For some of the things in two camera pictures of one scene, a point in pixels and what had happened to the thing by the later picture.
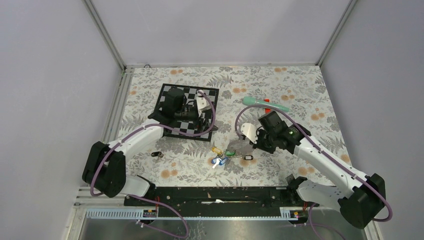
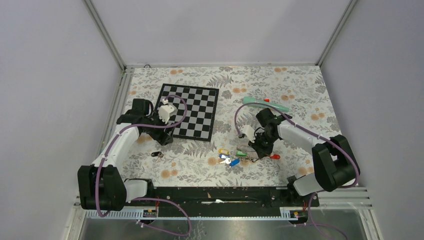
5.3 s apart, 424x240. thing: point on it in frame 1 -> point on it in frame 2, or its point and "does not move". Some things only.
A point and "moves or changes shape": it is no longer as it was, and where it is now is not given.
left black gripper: [206, 126] -> [165, 137]
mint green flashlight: [252, 101] does not move
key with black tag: [158, 154] does not move
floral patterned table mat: [245, 92] does not move
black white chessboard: [188, 130] does not move
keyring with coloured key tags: [222, 159] moves or changes shape
